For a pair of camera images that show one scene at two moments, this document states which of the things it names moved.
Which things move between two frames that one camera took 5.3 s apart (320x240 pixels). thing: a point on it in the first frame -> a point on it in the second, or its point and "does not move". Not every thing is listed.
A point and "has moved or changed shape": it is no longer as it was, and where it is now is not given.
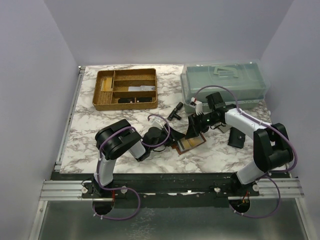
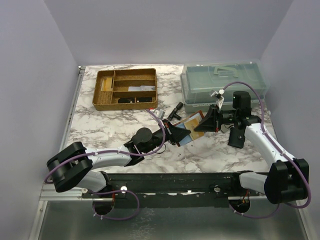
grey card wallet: x=225 y=128 does not move
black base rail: x=167 y=190 does not move
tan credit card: x=185 y=144 has moved or changed shape
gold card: x=106 y=85 does not move
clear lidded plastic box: x=246 y=79 does not move
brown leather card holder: x=184 y=144 has moved or changed shape
